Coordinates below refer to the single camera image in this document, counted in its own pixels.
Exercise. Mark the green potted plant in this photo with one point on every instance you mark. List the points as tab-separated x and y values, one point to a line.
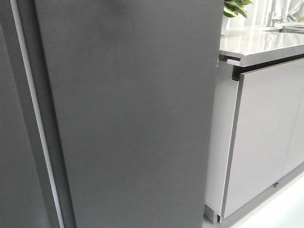
233	8

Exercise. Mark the grey cabinet door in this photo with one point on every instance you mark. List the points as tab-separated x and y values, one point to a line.
295	153
267	110

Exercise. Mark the metal sink faucet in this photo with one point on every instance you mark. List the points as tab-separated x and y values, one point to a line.
278	12

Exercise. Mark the white cabinet side panel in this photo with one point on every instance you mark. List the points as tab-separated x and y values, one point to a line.
221	130

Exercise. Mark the grey kitchen countertop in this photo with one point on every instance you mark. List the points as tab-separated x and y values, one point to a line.
248	46

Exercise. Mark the dark grey fridge door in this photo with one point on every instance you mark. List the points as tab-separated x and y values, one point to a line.
132	86
26	199

